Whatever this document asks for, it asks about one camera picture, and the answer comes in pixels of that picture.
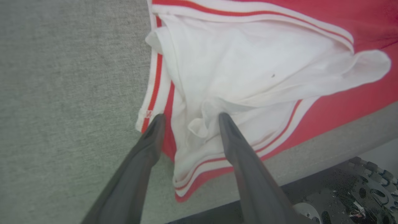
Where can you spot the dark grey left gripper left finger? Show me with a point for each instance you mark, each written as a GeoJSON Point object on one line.
{"type": "Point", "coordinates": [130, 186]}

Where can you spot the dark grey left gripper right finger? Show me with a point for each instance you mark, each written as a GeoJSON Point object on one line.
{"type": "Point", "coordinates": [258, 193]}

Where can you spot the red white basketball jersey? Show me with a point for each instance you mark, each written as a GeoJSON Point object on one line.
{"type": "Point", "coordinates": [248, 62]}

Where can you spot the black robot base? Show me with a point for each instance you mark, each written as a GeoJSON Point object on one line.
{"type": "Point", "coordinates": [335, 193]}

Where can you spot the grey fabric sofa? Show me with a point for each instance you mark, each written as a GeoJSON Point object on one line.
{"type": "Point", "coordinates": [62, 93]}

